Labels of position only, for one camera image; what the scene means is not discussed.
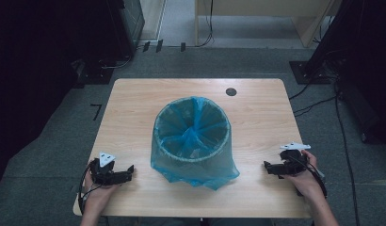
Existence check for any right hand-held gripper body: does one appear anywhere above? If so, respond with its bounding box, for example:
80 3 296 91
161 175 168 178
272 141 312 176

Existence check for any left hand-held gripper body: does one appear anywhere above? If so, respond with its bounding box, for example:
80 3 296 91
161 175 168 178
89 152 128 186

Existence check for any green plastic trash bin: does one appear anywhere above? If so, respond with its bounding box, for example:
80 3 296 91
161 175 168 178
153 97 232 182

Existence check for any blue plastic bag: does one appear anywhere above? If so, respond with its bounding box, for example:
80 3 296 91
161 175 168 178
150 95 241 192

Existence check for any person's right hand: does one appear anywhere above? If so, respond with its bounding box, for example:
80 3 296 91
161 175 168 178
283 150 324 199

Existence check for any person's left hand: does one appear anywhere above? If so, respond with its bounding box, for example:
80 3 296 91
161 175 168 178
82 178 121 218

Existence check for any black metal stand base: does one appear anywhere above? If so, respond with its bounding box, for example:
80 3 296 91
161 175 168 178
83 66 114 85
289 60 332 85

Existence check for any black curtain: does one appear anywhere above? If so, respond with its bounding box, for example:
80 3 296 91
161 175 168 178
307 0 386 149
0 0 134 196

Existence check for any dark cabinet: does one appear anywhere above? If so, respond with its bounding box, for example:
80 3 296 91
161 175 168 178
119 0 146 58

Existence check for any light wooden desk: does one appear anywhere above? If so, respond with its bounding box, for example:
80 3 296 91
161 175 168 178
194 0 344 49

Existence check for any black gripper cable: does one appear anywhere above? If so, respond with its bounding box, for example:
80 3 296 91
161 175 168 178
293 154 329 200
77 159 100 215

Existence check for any long black floor cable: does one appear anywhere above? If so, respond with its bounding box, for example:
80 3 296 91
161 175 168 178
333 80 362 226

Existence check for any black hanging cable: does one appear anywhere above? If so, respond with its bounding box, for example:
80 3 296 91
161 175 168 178
196 0 215 48

